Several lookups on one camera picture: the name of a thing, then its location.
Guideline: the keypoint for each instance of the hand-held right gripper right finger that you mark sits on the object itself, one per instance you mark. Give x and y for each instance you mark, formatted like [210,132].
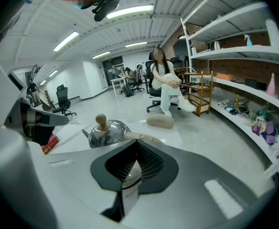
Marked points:
[201,175]

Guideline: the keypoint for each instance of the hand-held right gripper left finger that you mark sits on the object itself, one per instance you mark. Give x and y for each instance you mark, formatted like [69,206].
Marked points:
[77,187]

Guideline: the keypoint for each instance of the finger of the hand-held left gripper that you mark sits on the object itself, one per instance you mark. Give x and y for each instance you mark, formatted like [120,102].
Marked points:
[56,120]
[44,135]

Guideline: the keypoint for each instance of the red book gold ornament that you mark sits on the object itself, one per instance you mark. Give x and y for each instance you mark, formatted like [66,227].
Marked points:
[49,145]

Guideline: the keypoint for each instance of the black office chair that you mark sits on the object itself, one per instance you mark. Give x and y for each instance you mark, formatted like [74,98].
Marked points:
[177,61]
[153,92]
[63,96]
[137,82]

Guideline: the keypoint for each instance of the ceiling light strip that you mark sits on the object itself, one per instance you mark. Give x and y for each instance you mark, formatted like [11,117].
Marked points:
[101,55]
[53,73]
[66,40]
[136,44]
[130,11]

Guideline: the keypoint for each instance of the white marble low table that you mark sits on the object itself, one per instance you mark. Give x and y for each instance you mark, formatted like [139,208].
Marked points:
[158,135]

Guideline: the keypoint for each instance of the white desk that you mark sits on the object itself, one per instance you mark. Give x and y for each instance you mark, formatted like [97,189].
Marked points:
[118,79]

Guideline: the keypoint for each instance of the black backpack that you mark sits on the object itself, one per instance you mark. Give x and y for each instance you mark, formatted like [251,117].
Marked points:
[128,91]

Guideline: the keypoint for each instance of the purple artificial flowers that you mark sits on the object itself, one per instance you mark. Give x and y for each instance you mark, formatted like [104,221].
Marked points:
[271,132]

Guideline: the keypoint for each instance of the wooden shelf cart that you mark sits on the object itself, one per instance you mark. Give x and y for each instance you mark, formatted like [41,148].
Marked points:
[211,92]

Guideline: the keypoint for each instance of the orange box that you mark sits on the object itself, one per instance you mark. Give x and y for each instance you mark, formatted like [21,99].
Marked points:
[225,76]

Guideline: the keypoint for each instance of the black box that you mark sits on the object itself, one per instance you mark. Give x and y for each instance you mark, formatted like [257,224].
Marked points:
[255,85]

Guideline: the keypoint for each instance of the pink bottle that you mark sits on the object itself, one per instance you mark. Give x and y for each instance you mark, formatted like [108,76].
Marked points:
[271,87]

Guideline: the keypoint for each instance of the white metal shelving unit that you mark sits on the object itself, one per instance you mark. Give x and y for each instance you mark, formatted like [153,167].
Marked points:
[239,52]

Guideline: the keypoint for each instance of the steel pot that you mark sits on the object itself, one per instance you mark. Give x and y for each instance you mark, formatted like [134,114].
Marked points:
[217,45]

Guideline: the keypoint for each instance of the teal spray bottle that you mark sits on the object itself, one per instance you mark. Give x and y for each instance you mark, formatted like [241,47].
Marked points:
[249,42]

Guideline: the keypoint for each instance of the white cylinder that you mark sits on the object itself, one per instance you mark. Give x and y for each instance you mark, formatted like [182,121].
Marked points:
[274,33]

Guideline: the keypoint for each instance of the black head-mounted camera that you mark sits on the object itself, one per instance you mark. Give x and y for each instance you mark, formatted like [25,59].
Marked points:
[106,11]

